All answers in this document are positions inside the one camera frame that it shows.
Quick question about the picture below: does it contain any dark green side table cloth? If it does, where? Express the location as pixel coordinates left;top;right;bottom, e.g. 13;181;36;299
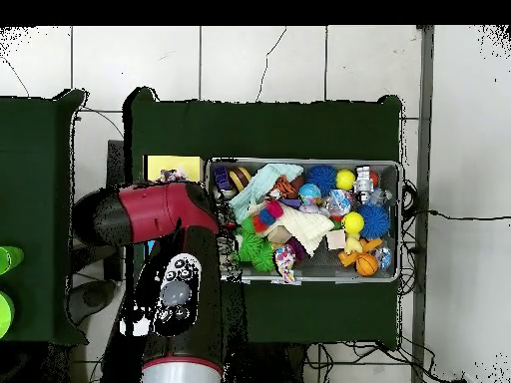
0;89;88;346

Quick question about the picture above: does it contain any green spiky rubber ball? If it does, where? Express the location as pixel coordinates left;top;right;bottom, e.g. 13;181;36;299
237;216;277;274

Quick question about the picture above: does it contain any green plastic cup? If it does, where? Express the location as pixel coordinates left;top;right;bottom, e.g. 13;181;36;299
0;245;25;276

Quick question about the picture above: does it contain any small colourful dotted cloth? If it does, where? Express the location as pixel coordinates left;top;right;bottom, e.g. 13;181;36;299
159;168;190;184

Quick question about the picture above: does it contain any yellow foam ball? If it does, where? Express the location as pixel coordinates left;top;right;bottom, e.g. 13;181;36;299
340;210;365;235

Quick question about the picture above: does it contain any blue spiky rubber ball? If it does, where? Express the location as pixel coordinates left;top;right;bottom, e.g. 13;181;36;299
304;165;337;197

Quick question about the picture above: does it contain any wooden box with three holes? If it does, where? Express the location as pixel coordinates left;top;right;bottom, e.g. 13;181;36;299
143;154;207;258

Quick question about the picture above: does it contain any green round plastic object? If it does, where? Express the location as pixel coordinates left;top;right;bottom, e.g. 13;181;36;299
0;290;16;340

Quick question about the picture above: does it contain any clear mesh bin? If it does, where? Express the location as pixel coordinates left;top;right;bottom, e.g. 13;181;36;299
205;157;402;285

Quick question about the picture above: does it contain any long black floor cable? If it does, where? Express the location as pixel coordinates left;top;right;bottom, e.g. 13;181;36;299
414;208;511;221

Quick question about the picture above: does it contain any blue globe ball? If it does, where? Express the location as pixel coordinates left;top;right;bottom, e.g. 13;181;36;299
298;183;322;205

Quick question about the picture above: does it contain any white toy robot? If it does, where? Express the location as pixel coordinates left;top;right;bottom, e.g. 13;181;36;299
352;165;378;204

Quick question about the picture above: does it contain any orange toy basketball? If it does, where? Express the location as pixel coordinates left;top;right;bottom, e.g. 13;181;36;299
354;252;379;277

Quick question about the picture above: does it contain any cream ribbed cloth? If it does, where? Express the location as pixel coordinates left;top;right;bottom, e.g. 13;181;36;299
265;204;335;256

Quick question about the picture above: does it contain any grey rounded object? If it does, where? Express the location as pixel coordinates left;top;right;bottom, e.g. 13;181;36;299
65;278;118;325

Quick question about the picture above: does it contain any mint green cloth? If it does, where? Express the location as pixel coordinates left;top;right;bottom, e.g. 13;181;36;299
229;164;304;224

